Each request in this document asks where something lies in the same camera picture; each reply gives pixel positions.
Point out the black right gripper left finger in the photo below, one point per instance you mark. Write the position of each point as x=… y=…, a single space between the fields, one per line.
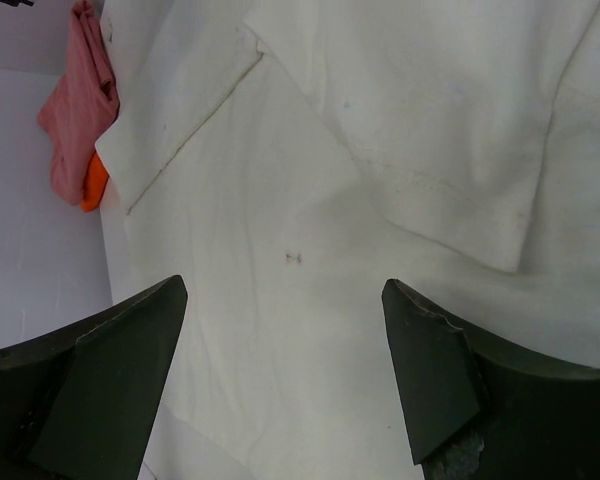
x=80 y=402

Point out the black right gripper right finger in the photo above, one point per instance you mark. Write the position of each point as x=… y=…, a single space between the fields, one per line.
x=477 y=406

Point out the white t shirt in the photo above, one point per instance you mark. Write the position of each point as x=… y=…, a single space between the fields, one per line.
x=288 y=158

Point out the folded orange t shirt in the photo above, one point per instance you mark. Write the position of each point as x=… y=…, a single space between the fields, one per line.
x=95 y=183

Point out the folded red t shirt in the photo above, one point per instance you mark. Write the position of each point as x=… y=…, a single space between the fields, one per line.
x=82 y=106

